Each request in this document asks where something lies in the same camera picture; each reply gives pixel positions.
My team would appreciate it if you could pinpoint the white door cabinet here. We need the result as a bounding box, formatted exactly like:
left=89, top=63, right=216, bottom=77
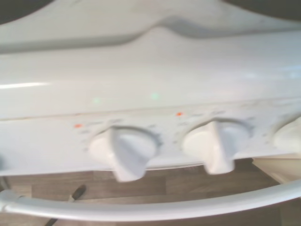
left=253, top=156, right=301, bottom=187

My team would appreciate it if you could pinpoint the white electric stove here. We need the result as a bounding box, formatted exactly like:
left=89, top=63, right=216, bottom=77
left=0, top=0, right=301, bottom=222

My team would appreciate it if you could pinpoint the white burner control knob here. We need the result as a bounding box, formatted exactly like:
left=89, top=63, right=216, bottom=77
left=272, top=117, right=301, bottom=155
left=182, top=118, right=256, bottom=176
left=87, top=125, right=163, bottom=183

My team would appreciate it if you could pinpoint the white oven door with handle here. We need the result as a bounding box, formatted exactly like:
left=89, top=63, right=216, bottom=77
left=0, top=162, right=301, bottom=222

